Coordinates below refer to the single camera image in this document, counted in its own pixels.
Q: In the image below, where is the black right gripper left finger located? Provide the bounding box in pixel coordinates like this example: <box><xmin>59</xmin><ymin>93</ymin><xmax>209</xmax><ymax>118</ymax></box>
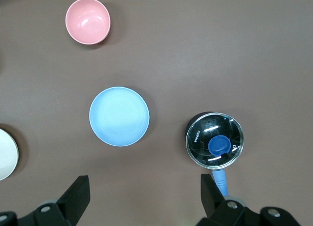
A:
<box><xmin>0</xmin><ymin>175</ymin><xmax>91</xmax><ymax>226</ymax></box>

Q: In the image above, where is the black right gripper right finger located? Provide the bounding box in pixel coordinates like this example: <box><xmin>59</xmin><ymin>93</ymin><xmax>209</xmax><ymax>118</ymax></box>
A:
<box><xmin>198</xmin><ymin>173</ymin><xmax>301</xmax><ymax>226</ymax></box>

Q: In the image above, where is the light blue plate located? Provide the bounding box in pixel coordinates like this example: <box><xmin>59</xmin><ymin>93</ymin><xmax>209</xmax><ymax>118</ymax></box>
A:
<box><xmin>89</xmin><ymin>86</ymin><xmax>151</xmax><ymax>147</ymax></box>

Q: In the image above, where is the black pot with glass lid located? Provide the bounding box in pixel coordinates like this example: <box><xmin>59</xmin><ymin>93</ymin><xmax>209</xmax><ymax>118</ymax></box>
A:
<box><xmin>185</xmin><ymin>112</ymin><xmax>246</xmax><ymax>198</ymax></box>

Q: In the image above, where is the beige bowl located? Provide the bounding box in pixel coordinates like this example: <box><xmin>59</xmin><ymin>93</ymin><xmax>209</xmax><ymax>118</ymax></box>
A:
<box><xmin>0</xmin><ymin>128</ymin><xmax>20</xmax><ymax>181</ymax></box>

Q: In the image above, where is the pink bowl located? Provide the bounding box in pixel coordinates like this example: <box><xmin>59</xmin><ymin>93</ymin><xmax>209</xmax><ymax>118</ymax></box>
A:
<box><xmin>65</xmin><ymin>0</ymin><xmax>112</xmax><ymax>45</ymax></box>

